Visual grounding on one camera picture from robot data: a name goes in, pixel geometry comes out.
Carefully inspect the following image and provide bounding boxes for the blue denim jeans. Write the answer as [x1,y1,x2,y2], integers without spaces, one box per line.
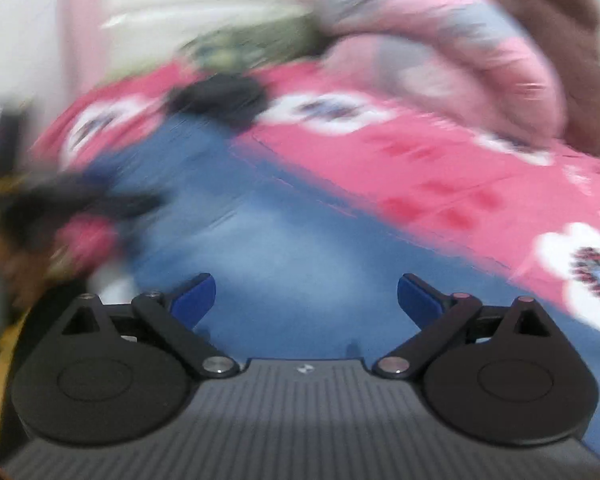
[86,133,600,453]

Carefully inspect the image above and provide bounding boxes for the person left hand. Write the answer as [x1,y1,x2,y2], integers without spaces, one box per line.
[0,237,57,311]

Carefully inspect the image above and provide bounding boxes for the pink floral bed blanket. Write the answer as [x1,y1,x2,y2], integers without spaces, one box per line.
[33,62,600,330]

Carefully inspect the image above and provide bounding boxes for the white pink headboard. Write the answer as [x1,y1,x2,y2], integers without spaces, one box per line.
[60,0,309,94]

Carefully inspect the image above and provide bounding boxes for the black crumpled garment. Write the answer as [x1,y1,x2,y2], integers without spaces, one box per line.
[164,74,270,132]

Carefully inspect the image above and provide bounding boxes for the pink grey folded duvet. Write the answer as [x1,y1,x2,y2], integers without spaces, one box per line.
[314,0,566,148]

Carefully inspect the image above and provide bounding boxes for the green floral pillow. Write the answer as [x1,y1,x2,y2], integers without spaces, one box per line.
[180,14,328,74]

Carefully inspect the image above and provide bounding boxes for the person in mauve jacket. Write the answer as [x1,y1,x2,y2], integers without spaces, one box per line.
[498,0,600,155]

